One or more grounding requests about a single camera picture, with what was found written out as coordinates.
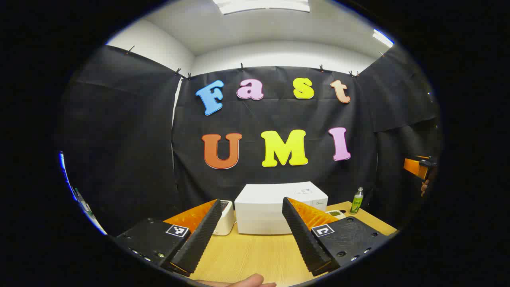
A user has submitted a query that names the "small ceiling light panel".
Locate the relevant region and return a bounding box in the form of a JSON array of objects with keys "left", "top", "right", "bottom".
[{"left": 373, "top": 29, "right": 395, "bottom": 48}]

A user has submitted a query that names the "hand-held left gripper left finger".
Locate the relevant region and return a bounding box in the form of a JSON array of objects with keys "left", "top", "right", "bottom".
[{"left": 113, "top": 199, "right": 223, "bottom": 277}]

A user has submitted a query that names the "white microwave oven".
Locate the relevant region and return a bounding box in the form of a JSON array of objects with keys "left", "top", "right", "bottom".
[{"left": 234, "top": 182, "right": 329, "bottom": 235}]

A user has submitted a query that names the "large ceiling light panel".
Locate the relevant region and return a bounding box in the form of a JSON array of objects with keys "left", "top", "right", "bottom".
[{"left": 213, "top": 0, "right": 310, "bottom": 15}]

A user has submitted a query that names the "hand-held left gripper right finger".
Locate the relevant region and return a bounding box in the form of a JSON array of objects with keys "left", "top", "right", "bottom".
[{"left": 282, "top": 197, "right": 393, "bottom": 276}]

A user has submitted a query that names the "green drink bottle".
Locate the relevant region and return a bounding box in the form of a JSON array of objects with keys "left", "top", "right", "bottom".
[{"left": 350, "top": 187, "right": 364, "bottom": 215}]

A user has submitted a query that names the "black backdrop cloth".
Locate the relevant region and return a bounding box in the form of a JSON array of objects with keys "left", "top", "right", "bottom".
[{"left": 60, "top": 44, "right": 443, "bottom": 236}]

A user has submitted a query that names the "white toaster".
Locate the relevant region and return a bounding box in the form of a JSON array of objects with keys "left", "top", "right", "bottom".
[{"left": 213, "top": 200, "right": 236, "bottom": 236}]

